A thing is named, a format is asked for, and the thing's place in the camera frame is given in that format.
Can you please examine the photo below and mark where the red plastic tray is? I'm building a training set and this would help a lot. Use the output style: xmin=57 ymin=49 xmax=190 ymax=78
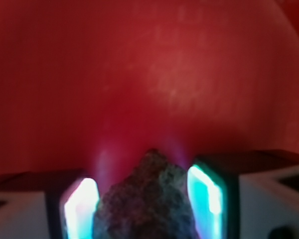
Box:
xmin=0 ymin=0 xmax=299 ymax=181

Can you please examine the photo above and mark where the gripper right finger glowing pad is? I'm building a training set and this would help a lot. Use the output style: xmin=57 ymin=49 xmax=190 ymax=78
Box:
xmin=187 ymin=149 xmax=299 ymax=239

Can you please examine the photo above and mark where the brown rough rock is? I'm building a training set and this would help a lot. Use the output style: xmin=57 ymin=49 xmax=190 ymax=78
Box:
xmin=93 ymin=149 xmax=199 ymax=239

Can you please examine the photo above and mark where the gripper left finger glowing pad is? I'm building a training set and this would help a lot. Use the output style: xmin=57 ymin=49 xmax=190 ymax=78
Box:
xmin=0 ymin=169 xmax=100 ymax=239

